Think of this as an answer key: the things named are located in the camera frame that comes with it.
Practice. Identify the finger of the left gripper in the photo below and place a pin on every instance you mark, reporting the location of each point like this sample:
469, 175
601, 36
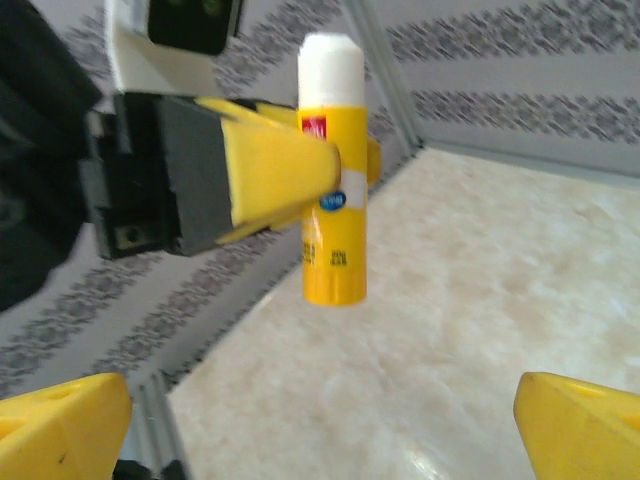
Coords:
275, 170
374, 160

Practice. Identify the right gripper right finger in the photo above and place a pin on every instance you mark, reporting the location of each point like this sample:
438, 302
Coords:
585, 435

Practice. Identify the left aluminium corner post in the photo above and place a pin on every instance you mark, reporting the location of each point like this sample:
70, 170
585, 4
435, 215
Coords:
385, 75

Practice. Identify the aluminium back frame rail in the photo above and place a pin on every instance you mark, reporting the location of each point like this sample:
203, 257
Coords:
525, 160

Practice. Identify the yellow glue stick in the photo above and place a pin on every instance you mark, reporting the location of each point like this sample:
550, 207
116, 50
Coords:
332, 250

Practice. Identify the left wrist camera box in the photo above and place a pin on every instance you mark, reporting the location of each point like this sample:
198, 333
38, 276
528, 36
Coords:
190, 25

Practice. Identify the left aluminium side rail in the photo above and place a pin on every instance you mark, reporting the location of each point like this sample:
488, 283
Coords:
155, 425

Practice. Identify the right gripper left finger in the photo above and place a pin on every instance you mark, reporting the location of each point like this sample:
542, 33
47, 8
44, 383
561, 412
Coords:
60, 430

